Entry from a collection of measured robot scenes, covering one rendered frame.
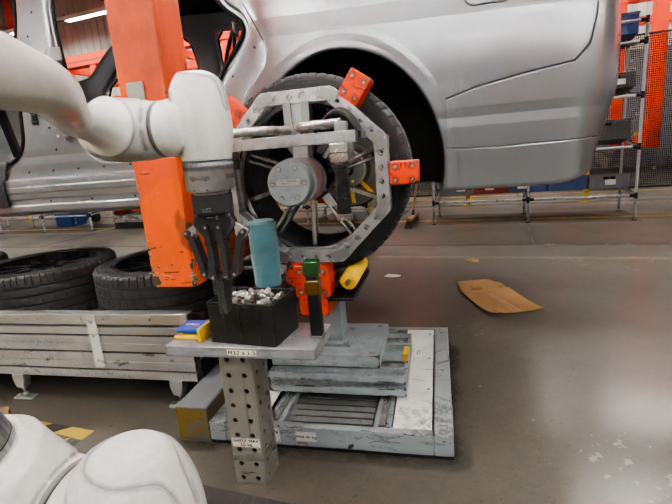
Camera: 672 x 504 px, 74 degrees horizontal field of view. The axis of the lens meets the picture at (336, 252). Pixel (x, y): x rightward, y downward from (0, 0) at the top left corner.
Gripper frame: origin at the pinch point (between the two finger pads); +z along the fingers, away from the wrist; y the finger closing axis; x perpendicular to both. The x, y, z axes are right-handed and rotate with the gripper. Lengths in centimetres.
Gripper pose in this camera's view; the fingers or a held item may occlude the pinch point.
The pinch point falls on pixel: (224, 294)
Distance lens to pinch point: 91.7
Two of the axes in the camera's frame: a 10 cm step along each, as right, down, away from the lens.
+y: 9.9, -0.2, -1.7
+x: 1.6, -2.5, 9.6
